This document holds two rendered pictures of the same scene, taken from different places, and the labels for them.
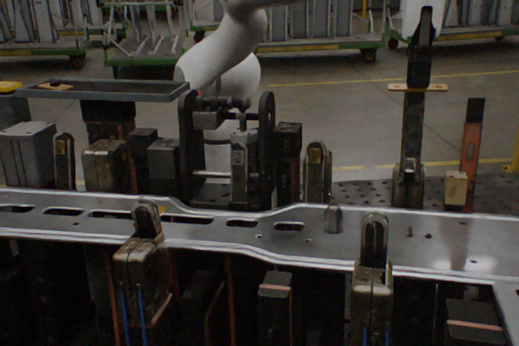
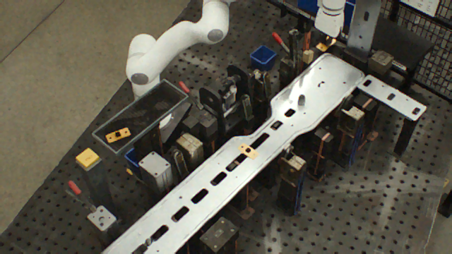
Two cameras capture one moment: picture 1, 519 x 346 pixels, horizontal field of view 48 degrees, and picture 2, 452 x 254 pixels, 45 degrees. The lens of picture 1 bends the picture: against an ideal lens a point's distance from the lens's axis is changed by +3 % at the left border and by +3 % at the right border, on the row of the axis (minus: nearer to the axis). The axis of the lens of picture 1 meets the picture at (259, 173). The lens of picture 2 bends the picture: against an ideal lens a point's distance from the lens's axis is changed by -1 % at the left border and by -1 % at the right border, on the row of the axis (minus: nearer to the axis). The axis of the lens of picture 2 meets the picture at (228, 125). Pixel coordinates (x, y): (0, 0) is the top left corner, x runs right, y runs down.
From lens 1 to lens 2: 1.91 m
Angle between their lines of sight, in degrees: 55
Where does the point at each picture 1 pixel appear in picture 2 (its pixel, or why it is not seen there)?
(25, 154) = (168, 174)
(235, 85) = not seen: hidden behind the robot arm
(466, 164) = (306, 46)
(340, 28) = not seen: outside the picture
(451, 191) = (309, 59)
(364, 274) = (352, 113)
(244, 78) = not seen: hidden behind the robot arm
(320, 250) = (313, 113)
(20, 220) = (217, 195)
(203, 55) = (159, 60)
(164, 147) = (211, 121)
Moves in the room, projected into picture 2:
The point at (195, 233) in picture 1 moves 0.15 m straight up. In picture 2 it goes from (275, 142) to (277, 118)
